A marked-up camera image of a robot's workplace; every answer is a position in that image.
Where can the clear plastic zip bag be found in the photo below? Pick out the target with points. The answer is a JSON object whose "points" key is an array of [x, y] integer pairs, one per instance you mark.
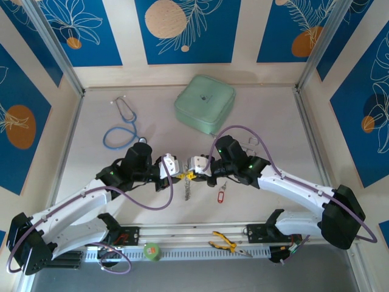
{"points": [[187, 191]]}

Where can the key with red tag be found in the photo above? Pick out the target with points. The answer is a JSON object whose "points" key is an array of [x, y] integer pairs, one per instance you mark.
{"points": [[221, 196]]}

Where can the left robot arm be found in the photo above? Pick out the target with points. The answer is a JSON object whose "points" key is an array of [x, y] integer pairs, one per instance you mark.
{"points": [[76, 197]]}

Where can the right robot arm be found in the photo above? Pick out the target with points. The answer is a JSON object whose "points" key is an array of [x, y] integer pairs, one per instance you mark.
{"points": [[298, 185]]}

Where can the blue stethoscope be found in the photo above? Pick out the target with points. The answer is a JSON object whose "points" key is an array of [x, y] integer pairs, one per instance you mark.
{"points": [[134, 116]]}

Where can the green zip pouch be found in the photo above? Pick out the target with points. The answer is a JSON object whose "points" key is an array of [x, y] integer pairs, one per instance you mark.
{"points": [[203, 103]]}

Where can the green tape roll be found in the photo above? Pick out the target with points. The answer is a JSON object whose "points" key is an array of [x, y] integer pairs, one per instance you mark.
{"points": [[152, 251]]}

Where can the black ribbed block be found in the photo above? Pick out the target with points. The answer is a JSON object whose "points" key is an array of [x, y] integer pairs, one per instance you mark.
{"points": [[73, 261]]}

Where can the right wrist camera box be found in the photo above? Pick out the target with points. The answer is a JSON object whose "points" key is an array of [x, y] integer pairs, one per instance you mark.
{"points": [[199, 164]]}

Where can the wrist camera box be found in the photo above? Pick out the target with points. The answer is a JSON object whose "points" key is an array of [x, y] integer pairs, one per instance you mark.
{"points": [[199, 164], [170, 165]]}

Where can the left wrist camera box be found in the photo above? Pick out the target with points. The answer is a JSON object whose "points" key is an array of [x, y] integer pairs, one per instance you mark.
{"points": [[170, 165]]}

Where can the aluminium rail frame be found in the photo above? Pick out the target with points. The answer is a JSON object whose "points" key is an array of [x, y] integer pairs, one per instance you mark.
{"points": [[188, 240]]}

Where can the left aluminium side rail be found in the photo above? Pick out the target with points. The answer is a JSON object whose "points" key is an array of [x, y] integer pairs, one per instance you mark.
{"points": [[65, 152]]}

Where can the aluminium side rail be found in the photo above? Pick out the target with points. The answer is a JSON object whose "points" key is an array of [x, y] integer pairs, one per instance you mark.
{"points": [[301, 106], [65, 152]]}

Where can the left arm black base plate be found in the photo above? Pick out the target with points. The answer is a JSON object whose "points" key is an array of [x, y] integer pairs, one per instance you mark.
{"points": [[132, 235]]}

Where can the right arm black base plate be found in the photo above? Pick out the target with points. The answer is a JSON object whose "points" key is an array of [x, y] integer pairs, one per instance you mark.
{"points": [[255, 234]]}

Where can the right aluminium side rail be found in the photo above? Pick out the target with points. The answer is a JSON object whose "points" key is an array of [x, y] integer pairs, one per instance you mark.
{"points": [[301, 106]]}

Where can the right aluminium corner post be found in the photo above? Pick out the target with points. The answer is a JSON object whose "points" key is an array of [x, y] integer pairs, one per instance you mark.
{"points": [[319, 45]]}

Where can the aluminium corner post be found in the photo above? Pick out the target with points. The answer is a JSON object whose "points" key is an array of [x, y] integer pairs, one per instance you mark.
{"points": [[53, 45], [319, 45]]}

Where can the left aluminium corner post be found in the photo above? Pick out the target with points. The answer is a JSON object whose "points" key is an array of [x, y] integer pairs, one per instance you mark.
{"points": [[53, 45]]}

